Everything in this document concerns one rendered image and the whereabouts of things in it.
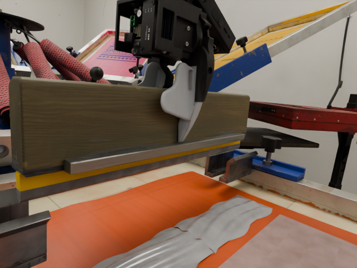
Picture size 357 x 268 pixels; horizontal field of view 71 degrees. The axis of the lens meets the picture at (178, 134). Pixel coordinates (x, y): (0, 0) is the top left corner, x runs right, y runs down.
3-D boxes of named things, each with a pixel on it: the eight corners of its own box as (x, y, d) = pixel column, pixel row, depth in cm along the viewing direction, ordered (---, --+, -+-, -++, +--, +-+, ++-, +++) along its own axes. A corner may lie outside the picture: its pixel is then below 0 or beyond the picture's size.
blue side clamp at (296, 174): (299, 200, 52) (306, 167, 50) (291, 207, 48) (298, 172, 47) (189, 160, 71) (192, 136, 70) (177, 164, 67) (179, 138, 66)
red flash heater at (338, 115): (313, 122, 167) (316, 104, 164) (387, 137, 124) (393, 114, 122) (234, 117, 147) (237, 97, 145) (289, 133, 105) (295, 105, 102)
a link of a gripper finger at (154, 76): (115, 130, 32) (126, 56, 29) (149, 127, 36) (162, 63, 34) (129, 138, 30) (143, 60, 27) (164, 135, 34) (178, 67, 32)
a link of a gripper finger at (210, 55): (173, 102, 30) (172, 29, 30) (183, 102, 32) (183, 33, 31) (205, 101, 27) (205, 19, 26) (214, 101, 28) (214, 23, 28)
